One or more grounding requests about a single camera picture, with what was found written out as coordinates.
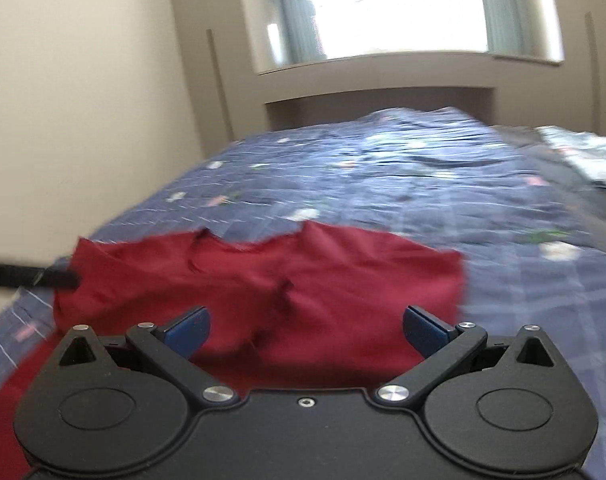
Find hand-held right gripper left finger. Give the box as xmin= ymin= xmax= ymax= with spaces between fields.
xmin=58 ymin=306 xmax=237 ymax=411

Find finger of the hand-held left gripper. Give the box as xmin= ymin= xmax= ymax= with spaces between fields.
xmin=0 ymin=260 xmax=80 ymax=291

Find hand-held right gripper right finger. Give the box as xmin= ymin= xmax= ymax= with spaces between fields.
xmin=374 ymin=304 xmax=559 ymax=411

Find dark red garment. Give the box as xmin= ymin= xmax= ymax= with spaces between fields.
xmin=0 ymin=221 xmax=467 ymax=466

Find blue plaid floral quilt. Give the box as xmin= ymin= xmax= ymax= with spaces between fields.
xmin=0 ymin=106 xmax=606 ymax=480

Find grey quilted blanket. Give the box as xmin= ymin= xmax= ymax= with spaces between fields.
xmin=498 ymin=125 xmax=606 ymax=261

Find light printed folded cloth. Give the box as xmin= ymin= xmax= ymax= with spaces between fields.
xmin=537 ymin=125 xmax=606 ymax=192

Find beige built-in cabinet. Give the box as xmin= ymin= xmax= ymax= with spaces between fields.
xmin=165 ymin=0 xmax=606 ymax=145

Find bright window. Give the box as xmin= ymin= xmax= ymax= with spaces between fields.
xmin=303 ymin=0 xmax=490 ymax=59

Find pale blue curtain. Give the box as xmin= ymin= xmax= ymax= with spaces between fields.
xmin=474 ymin=0 xmax=546 ymax=57
xmin=272 ymin=0 xmax=330 ymax=62

